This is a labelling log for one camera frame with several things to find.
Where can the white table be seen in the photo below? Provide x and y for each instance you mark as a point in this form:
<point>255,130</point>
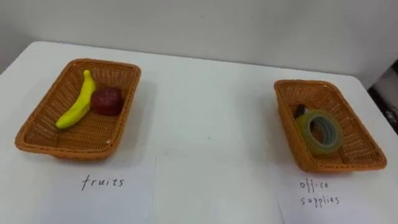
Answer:
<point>205,105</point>

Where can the red apple soft toy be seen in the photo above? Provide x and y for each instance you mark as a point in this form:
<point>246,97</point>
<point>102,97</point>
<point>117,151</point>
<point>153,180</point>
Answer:
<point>107,101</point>

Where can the small black clip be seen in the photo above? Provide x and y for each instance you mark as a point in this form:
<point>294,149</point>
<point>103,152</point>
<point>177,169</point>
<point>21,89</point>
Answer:
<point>300,110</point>

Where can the clear adhesive tape roll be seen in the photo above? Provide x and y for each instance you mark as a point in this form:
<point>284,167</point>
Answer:
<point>303,127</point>

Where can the orange wicker basket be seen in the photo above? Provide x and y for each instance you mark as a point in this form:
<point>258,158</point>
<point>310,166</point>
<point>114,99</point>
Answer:
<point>93,137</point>
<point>357,146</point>

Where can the yellow banana soft toy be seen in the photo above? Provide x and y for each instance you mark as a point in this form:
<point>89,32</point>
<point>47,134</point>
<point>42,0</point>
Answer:
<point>81,102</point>

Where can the white paper sheet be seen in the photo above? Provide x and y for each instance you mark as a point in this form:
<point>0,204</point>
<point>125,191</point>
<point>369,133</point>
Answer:
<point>339,205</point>
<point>102,199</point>

